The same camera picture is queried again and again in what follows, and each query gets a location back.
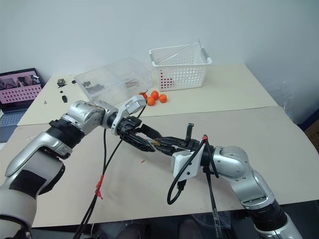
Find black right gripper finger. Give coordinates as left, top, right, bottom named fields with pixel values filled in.
left=159, top=135, right=184, bottom=146
left=155, top=143, right=179, bottom=157

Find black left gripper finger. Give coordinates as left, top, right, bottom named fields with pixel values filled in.
left=138, top=124, right=164, bottom=140
left=121, top=132, right=157, bottom=153

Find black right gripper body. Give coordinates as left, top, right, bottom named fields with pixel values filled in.
left=177, top=138, right=200, bottom=152

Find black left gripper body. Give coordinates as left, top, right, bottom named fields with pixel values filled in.
left=118, top=116, right=143, bottom=137

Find metal parts in clear box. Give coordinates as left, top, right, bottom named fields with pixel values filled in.
left=124, top=79, right=141, bottom=89

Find black parts in clear box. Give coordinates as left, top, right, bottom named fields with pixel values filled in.
left=83, top=80, right=105, bottom=94

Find red item in basket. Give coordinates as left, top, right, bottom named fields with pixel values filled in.
left=160, top=72, right=175, bottom=91

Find clear plastic divided box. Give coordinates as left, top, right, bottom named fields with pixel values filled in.
left=74, top=56, right=154, bottom=104

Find white perforated plastic basket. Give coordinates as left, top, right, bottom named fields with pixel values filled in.
left=149, top=39, right=213, bottom=92

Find open laptop with pink screen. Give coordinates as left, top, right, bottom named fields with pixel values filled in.
left=0, top=68, right=45, bottom=143

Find blue board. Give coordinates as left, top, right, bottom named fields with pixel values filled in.
left=289, top=104, right=319, bottom=125

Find brown cardboard box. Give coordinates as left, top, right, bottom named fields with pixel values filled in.
left=304, top=123, right=319, bottom=156

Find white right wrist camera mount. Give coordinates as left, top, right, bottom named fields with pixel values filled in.
left=170, top=146, right=203, bottom=181

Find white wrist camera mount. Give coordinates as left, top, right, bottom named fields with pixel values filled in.
left=170, top=146, right=203, bottom=181
left=111, top=94, right=148, bottom=136

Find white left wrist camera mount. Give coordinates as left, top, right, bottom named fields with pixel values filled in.
left=111, top=94, right=148, bottom=136

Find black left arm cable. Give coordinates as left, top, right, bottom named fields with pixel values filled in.
left=74, top=126, right=108, bottom=239
left=74, top=106, right=147, bottom=239

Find black looped right arm cable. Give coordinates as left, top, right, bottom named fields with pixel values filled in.
left=166, top=139, right=207, bottom=206

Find red cable tape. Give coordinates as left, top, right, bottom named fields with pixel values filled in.
left=95, top=174, right=105, bottom=200

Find black straight right arm cable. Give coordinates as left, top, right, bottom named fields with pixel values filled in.
left=202, top=139, right=224, bottom=239

